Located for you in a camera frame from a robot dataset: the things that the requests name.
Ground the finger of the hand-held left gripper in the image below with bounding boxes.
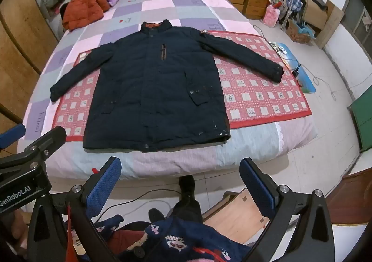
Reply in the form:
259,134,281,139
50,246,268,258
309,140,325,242
0,126,67,177
0,124,27,150

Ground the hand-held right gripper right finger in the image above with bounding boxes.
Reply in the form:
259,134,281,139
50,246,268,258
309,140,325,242
239,157,338,262

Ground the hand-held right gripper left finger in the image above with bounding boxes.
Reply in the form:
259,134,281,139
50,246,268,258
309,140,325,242
27,157,123,262

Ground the dark navy padded jacket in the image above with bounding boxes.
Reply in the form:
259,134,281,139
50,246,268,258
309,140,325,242
50,19,285,153

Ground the plaid clothes pile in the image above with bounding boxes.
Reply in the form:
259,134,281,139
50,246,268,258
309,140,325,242
276,0,304,16

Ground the wooden stool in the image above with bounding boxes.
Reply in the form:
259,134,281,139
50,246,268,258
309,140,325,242
202,188,271,245

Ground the person's black shoe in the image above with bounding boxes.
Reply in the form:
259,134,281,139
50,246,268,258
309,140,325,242
179,175,196,197
148,208,166,223

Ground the person's black trouser leg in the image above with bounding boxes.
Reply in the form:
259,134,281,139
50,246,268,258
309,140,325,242
171,195,203,225

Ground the wooden wardrobe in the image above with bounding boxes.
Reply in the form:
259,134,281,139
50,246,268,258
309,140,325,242
0,0,60,124

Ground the person's navy patterned sweater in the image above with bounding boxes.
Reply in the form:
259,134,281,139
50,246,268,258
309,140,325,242
67,214,254,262

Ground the brown wooden furniture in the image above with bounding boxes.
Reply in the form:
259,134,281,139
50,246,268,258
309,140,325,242
325,167,370,225

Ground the red checkered blanket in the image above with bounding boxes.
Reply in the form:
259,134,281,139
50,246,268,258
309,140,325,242
52,30,313,143

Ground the blue floor mat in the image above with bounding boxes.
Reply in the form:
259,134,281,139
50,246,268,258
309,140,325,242
275,43,316,95

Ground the green cabinet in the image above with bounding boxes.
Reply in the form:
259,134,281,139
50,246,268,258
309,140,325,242
347,96,372,154

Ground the white power strip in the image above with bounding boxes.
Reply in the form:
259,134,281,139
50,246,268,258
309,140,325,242
270,42,289,55

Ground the orange down jacket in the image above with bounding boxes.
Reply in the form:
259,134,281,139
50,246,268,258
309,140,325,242
62,0,110,30

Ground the small cardboard box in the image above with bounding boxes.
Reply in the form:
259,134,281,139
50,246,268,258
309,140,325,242
286,19,316,46

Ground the pink bag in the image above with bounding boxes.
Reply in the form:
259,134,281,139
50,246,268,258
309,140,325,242
263,4,281,29

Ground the wooden nightstand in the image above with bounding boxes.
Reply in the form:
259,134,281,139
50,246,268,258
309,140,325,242
220,0,271,20

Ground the large cardboard box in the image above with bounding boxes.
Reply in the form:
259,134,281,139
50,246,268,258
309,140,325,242
298,0,345,49

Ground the bed with patchwork sheet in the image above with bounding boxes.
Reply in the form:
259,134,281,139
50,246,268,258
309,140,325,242
17,0,319,179

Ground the grey framed window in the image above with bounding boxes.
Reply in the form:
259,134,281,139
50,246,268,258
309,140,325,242
341,0,372,63

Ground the black floor cable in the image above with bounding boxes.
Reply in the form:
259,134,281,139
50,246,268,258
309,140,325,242
96,189,182,222

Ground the white cable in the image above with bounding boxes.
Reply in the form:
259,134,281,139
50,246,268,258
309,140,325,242
253,24,351,101

